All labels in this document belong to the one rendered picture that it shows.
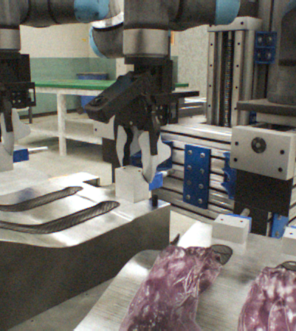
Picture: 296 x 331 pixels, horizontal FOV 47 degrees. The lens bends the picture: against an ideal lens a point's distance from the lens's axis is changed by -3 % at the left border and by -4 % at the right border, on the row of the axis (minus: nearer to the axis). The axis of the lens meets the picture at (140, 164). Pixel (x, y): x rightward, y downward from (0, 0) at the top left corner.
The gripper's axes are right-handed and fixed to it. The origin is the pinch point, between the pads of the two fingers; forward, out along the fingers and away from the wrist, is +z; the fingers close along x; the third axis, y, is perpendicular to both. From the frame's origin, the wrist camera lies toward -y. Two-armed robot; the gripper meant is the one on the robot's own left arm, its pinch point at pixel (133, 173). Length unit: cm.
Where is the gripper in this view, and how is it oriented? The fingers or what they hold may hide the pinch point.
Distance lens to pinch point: 63.0
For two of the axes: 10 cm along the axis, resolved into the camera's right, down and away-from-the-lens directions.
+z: -0.2, 9.6, 2.7
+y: 7.3, -1.8, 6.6
